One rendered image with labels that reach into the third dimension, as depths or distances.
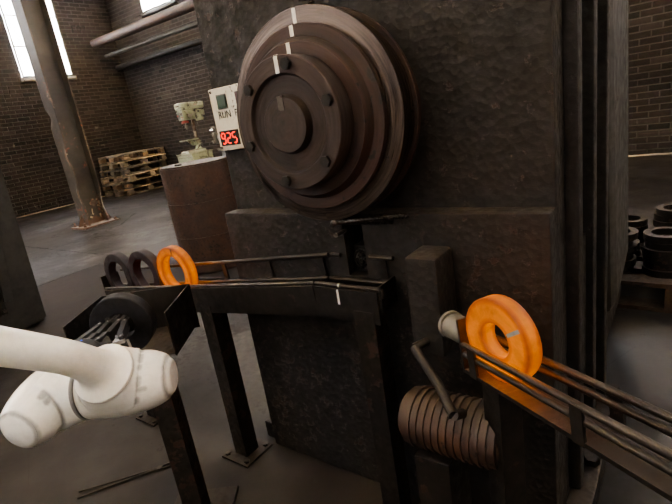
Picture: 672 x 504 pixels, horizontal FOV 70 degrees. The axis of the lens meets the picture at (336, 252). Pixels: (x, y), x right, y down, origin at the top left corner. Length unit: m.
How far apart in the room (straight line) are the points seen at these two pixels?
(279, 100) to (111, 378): 0.62
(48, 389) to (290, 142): 0.65
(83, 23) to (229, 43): 11.24
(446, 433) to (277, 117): 0.73
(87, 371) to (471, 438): 0.69
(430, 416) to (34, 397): 0.72
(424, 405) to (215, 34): 1.14
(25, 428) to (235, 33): 1.07
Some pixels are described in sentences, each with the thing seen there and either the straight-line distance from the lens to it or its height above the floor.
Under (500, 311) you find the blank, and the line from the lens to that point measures 0.86.
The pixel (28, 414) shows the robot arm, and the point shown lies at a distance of 0.98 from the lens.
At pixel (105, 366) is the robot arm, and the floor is 0.79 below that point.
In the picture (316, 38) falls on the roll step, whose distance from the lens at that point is 1.08.
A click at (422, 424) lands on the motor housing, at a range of 1.05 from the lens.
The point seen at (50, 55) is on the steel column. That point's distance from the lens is 8.17.
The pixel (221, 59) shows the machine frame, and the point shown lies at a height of 1.31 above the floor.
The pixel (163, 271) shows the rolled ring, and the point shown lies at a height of 0.68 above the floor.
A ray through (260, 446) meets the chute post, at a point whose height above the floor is 0.01.
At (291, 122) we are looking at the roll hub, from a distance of 1.04.
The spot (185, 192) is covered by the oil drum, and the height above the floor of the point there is 0.68.
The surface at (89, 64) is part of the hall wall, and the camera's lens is 12.49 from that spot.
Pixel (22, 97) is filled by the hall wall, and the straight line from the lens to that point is 11.72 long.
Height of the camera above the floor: 1.14
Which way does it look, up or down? 17 degrees down
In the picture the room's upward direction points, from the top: 9 degrees counter-clockwise
